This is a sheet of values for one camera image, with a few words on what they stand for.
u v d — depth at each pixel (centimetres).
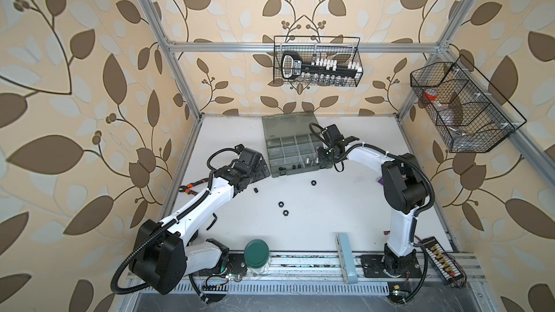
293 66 85
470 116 73
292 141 108
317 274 74
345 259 72
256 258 67
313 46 89
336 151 73
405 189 52
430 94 88
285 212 87
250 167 64
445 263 74
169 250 40
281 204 89
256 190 92
